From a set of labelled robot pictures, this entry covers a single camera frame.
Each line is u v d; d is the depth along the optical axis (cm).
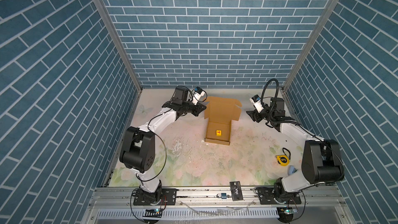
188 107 77
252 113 83
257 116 82
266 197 74
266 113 79
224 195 75
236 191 76
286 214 71
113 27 87
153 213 72
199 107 77
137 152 47
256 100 79
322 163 45
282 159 84
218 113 92
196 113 79
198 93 79
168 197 74
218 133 94
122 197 75
